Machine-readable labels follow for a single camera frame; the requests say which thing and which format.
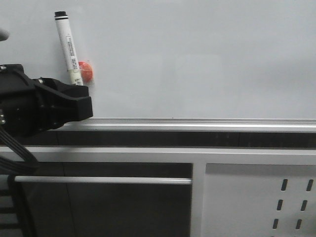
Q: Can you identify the white metal stand frame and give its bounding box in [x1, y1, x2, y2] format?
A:
[31, 147, 316, 237]

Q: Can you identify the aluminium whiteboard tray rail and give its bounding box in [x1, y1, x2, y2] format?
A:
[60, 118, 316, 133]

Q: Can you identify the orange round magnet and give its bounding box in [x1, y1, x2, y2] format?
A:
[79, 61, 94, 83]

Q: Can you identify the grey robot arm link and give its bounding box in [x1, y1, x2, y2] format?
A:
[0, 28, 10, 41]

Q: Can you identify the white perforated metal panel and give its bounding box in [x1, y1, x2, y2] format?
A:
[201, 164, 316, 237]

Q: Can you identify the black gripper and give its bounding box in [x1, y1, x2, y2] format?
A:
[0, 64, 93, 136]

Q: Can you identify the black ribbon cable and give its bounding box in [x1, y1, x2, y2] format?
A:
[0, 127, 40, 175]

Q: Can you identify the white whiteboard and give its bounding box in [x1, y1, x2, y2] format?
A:
[0, 0, 316, 119]

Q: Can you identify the white whiteboard marker black tip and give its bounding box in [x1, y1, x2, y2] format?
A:
[54, 11, 83, 85]

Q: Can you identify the white horizontal metal bar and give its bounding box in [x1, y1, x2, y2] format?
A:
[14, 176, 192, 185]

